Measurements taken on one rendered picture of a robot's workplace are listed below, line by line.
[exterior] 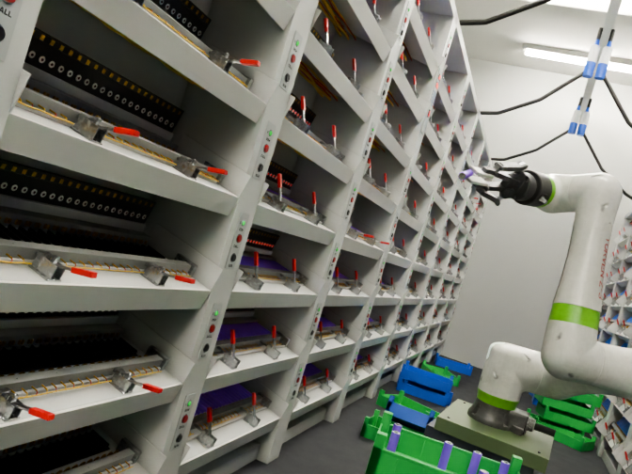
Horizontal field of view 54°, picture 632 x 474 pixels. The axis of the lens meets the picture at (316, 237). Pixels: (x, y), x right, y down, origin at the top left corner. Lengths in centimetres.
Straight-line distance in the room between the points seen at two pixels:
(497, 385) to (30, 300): 146
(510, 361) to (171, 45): 140
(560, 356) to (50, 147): 123
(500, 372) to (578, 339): 43
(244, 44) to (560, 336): 101
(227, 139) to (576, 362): 97
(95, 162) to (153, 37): 21
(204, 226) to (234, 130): 21
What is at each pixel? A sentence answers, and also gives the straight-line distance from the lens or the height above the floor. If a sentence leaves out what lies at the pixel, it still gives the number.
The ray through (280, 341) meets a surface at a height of 38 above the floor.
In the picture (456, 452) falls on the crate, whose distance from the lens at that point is 144.
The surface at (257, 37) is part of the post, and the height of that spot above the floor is 109.
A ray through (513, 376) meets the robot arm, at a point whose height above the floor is 49.
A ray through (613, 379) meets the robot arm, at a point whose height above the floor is 60.
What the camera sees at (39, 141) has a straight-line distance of 85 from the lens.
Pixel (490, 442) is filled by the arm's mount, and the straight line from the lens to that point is 192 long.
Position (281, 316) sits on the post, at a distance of 199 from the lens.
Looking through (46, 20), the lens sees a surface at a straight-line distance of 110.
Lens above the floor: 71
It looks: level
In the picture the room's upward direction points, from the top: 17 degrees clockwise
